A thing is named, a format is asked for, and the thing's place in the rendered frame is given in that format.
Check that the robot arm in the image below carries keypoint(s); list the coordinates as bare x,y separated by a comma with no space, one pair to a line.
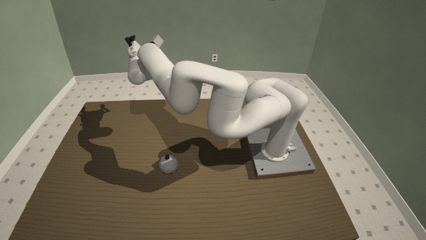
268,101

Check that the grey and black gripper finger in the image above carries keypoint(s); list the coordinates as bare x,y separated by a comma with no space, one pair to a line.
130,39

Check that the silver dome bell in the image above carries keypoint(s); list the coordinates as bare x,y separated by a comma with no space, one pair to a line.
168,164

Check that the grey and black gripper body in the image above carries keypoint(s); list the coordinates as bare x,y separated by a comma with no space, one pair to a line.
133,49

